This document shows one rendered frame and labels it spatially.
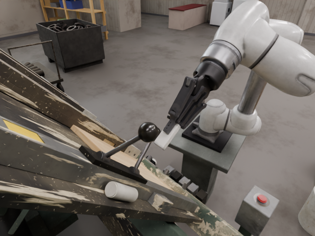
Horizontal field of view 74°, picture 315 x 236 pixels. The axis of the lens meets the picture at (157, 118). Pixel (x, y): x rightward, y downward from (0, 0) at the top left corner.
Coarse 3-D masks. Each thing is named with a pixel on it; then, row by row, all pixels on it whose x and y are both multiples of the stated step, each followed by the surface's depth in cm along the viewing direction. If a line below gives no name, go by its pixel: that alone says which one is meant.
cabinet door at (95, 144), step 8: (72, 128) 78; (80, 128) 82; (80, 136) 74; (88, 136) 77; (88, 144) 71; (96, 144) 72; (104, 144) 87; (120, 152) 99; (120, 160) 78; (128, 160) 94; (136, 160) 115; (144, 168) 107; (144, 176) 82; (152, 176) 100; (160, 184) 91
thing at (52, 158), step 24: (0, 120) 25; (0, 144) 24; (24, 144) 26; (48, 144) 29; (24, 168) 27; (48, 168) 29; (72, 168) 32; (96, 168) 36; (144, 192) 53; (168, 192) 65
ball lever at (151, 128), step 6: (144, 126) 37; (150, 126) 37; (156, 126) 38; (138, 132) 37; (144, 132) 36; (150, 132) 36; (156, 132) 37; (132, 138) 39; (138, 138) 38; (144, 138) 37; (150, 138) 37; (156, 138) 38; (126, 144) 38; (114, 150) 39; (120, 150) 39; (102, 156) 39; (108, 156) 39
